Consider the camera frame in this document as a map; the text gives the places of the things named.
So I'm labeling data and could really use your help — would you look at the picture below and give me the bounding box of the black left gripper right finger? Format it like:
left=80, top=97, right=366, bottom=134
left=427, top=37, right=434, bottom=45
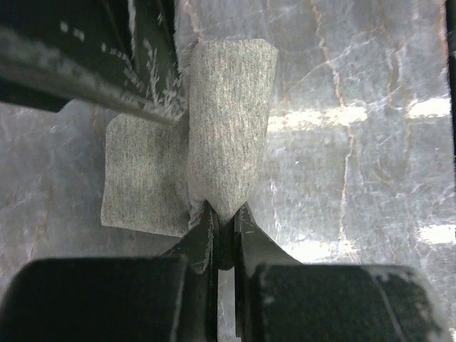
left=234, top=205, right=451, bottom=341

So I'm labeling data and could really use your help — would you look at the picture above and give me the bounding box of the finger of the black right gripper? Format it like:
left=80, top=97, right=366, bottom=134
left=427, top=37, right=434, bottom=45
left=1, top=0, right=185, bottom=125

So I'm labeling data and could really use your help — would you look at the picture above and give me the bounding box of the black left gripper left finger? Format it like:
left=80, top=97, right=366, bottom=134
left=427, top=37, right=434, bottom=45
left=1, top=204, right=218, bottom=341

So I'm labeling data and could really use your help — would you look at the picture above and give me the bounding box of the grey cream underwear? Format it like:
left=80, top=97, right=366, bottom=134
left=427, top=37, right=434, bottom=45
left=100, top=38, right=278, bottom=237

